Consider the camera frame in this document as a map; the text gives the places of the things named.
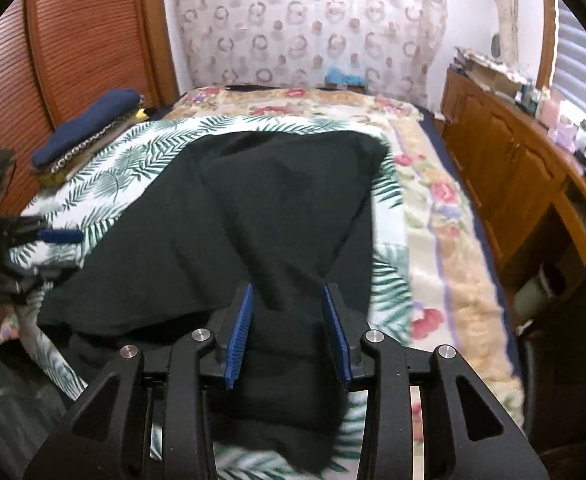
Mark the yellow cloth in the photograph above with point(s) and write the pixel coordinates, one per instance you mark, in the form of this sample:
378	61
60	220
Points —
140	112

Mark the white tied curtain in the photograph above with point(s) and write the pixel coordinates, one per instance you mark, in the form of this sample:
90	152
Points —
505	10

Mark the navy blue bed sheet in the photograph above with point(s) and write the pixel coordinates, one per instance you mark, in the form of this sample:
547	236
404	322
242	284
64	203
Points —
483	240

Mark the navy blue folded cloth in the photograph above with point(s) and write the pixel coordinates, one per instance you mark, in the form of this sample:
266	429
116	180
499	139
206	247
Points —
88	120

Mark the palm leaf print sheet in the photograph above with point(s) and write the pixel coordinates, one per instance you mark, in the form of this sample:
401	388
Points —
123	160

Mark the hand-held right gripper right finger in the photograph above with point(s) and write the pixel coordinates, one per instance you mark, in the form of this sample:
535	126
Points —
337	340

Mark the white cup in cabinet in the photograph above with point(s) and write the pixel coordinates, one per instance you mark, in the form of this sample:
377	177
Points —
533	295

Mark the white window blind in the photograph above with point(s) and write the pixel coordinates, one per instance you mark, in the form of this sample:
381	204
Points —
580	60

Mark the floral blanket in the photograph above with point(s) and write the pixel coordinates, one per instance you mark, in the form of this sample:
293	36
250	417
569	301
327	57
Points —
443	220

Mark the small blue toy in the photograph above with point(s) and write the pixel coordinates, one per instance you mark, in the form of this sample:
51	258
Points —
343	77

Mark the black t-shirt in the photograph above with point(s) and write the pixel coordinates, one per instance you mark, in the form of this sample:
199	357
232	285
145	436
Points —
248	210

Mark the wooden louvered closet door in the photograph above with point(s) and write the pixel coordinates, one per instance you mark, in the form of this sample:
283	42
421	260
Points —
88	45

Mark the pile of clutter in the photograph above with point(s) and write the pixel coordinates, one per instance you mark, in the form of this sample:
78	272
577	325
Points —
558	115

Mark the wooden cabinet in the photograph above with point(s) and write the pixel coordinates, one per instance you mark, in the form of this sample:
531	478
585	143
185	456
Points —
513	160

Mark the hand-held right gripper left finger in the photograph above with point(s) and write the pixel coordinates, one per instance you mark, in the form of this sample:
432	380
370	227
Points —
238	340

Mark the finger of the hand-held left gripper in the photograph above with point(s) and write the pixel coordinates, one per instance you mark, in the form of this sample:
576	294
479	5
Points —
60	236
33	276

